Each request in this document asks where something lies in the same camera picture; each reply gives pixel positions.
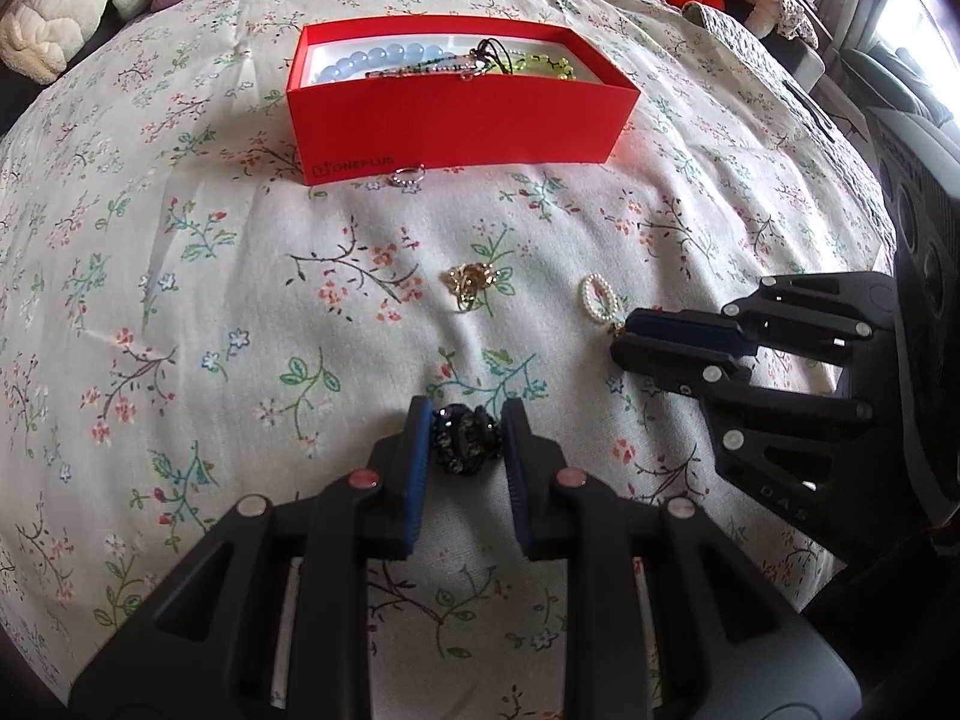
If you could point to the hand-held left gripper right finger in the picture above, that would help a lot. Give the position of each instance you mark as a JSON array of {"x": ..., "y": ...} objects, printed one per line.
[{"x": 517, "y": 465}]

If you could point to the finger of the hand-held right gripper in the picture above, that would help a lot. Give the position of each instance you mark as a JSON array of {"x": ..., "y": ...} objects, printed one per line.
[
  {"x": 660, "y": 364},
  {"x": 682, "y": 330}
]

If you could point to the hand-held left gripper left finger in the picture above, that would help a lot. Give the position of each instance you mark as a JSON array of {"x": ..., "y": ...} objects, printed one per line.
[{"x": 416, "y": 465}]

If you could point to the red cardboard box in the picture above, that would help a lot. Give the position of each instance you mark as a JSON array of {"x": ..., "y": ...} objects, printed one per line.
[{"x": 450, "y": 120}]

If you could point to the grey quilted floral cover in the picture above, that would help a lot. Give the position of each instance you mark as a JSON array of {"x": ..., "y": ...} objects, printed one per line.
[{"x": 750, "y": 37}]

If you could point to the cream quilted blanket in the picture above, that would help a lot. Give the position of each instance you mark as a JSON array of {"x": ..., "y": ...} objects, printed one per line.
[{"x": 41, "y": 22}]

